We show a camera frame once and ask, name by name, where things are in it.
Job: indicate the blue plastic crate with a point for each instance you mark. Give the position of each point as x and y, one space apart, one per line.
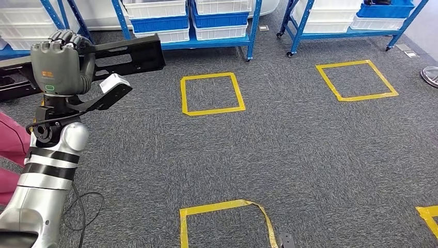
222 20
383 12
160 24

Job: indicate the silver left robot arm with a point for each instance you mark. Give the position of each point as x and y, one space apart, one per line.
41 208

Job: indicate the long black perforated panel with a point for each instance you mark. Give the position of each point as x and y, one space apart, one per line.
143 54

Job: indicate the round metal base plate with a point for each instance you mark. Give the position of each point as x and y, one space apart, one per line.
431 77

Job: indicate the metal floor outlet plate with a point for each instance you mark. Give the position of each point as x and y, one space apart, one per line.
410 54
264 28
403 47

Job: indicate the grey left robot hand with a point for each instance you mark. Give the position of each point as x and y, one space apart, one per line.
54 68

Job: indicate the person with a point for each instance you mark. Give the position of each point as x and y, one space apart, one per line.
12 143

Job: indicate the black part in crate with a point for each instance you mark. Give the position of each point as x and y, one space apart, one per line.
376 2

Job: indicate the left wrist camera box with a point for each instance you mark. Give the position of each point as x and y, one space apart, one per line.
114 84

